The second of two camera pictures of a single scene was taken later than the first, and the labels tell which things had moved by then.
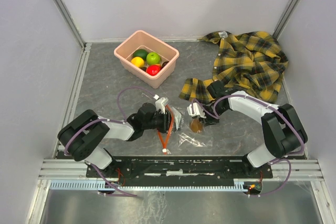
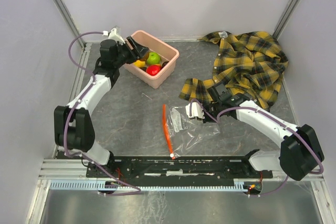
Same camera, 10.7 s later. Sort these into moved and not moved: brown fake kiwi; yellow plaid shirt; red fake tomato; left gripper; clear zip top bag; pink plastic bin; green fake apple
Moved: clear zip top bag; left gripper; brown fake kiwi
Not moved: red fake tomato; yellow plaid shirt; pink plastic bin; green fake apple
